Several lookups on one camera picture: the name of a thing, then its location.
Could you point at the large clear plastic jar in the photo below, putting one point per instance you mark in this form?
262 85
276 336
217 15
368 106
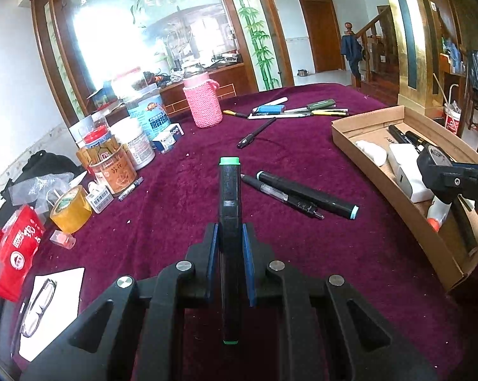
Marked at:
133 83

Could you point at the bamboo painted column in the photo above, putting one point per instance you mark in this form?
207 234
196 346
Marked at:
257 35

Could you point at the white long pen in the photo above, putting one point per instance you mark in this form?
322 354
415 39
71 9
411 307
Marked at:
278 116

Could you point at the black marker grey caps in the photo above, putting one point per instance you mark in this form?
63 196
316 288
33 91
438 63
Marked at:
400 135

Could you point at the green utility knife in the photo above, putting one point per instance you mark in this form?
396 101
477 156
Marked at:
320 105

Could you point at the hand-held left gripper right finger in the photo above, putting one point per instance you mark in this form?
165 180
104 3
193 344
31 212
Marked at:
247 262

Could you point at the wooden stair railing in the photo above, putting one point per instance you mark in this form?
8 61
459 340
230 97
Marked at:
376 43

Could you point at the white tube orange cap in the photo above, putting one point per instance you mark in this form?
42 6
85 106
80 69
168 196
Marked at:
437 210

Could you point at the clear jar red lid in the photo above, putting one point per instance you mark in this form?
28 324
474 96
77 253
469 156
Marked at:
90 131

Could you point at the black ballpoint pen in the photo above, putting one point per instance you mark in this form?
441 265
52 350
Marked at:
282 194

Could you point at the white jar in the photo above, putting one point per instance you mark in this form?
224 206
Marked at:
135 145

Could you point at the gold pillar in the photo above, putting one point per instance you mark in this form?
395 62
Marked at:
412 35

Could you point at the black gold-banded marker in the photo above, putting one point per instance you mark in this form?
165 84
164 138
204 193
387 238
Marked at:
415 141

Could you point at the blue lighter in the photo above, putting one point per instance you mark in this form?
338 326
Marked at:
269 108

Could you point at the yellow packing tape roll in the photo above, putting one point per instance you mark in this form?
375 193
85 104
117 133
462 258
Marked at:
70 214

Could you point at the black cloth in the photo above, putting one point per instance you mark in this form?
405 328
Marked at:
44 162

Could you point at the black marker light blue caps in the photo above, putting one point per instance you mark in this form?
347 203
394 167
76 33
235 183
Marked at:
306 192

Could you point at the red white bucket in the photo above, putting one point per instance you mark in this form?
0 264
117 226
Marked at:
452 119

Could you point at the dark blue jacket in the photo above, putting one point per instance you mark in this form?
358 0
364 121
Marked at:
352 49

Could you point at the orange canister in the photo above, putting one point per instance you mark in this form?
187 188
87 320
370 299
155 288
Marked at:
114 170

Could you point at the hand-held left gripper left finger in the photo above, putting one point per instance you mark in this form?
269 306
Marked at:
212 262

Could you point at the clear plastic bag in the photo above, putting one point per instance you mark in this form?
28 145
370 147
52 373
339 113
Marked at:
36 188

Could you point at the eyeglasses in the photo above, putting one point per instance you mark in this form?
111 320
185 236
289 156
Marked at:
38 305

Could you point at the small white printed box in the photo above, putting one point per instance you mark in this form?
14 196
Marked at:
167 138

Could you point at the white paper sheet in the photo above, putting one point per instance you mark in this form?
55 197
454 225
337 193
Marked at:
64 293

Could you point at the white dropper bottle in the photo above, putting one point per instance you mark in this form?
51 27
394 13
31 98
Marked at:
372 150

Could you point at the pink knitted bottle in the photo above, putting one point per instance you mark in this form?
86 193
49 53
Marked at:
202 101

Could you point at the small white barcode box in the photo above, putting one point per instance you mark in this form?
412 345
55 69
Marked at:
99 197

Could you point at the black marker green caps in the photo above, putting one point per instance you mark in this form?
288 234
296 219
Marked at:
229 190

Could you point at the red packet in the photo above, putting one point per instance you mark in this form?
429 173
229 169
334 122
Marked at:
12 250

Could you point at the white stick pen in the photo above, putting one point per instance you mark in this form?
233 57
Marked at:
276 101

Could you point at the wooden door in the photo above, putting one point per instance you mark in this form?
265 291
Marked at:
320 35

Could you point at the wooden counter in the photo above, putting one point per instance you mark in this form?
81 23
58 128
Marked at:
231 79

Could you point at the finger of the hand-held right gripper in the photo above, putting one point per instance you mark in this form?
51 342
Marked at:
457 182

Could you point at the cardboard box tray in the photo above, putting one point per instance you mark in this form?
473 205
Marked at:
433 254

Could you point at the yellow black pen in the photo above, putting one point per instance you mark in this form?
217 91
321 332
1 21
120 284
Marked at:
235 114

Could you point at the white square box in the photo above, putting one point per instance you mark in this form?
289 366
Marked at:
412 184

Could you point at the blue label canister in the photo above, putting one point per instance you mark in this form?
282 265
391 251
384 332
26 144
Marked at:
149 113

